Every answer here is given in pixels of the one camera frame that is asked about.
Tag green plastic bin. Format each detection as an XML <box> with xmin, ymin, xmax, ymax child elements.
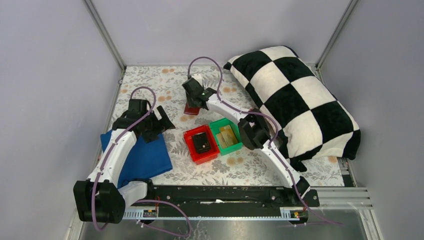
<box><xmin>208</xmin><ymin>118</ymin><xmax>243</xmax><ymax>156</ymax></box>

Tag aluminium front rail frame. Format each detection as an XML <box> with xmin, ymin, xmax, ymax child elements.
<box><xmin>66</xmin><ymin>187</ymin><xmax>385</xmax><ymax>240</ymax></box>

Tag black VIP card stack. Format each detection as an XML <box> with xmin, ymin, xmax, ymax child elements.
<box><xmin>192</xmin><ymin>132</ymin><xmax>211</xmax><ymax>154</ymax></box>

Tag left red plastic bin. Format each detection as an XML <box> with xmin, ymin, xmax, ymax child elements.
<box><xmin>183</xmin><ymin>124</ymin><xmax>220</xmax><ymax>165</ymax></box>

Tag black white checkered pillow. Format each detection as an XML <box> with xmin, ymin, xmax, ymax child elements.
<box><xmin>224</xmin><ymin>45</ymin><xmax>361</xmax><ymax>172</ymax></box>

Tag blue folded cloth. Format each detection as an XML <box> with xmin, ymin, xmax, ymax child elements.
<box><xmin>103</xmin><ymin>134</ymin><xmax>173</xmax><ymax>189</ymax></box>

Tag red leather card holder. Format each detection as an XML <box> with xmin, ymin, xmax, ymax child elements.
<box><xmin>183</xmin><ymin>103</ymin><xmax>201</xmax><ymax>116</ymax></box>

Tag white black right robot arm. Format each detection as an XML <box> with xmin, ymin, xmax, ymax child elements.
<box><xmin>182</xmin><ymin>74</ymin><xmax>311</xmax><ymax>206</ymax></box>

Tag gold cards in green bin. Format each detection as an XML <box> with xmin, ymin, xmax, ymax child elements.
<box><xmin>216</xmin><ymin>125</ymin><xmax>239</xmax><ymax>149</ymax></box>

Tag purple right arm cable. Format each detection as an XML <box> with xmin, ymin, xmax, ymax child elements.
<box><xmin>187</xmin><ymin>56</ymin><xmax>345</xmax><ymax>227</ymax></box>

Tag floral patterned table mat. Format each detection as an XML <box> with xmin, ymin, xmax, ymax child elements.
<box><xmin>92</xmin><ymin>65</ymin><xmax>345</xmax><ymax>187</ymax></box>

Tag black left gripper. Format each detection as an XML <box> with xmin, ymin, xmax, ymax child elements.
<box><xmin>141</xmin><ymin>105</ymin><xmax>175</xmax><ymax>143</ymax></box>

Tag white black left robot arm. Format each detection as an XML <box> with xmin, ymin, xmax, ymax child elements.
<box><xmin>73</xmin><ymin>99</ymin><xmax>175</xmax><ymax>224</ymax></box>

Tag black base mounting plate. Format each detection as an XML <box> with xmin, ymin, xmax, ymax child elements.
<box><xmin>146</xmin><ymin>185</ymin><xmax>320</xmax><ymax>218</ymax></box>

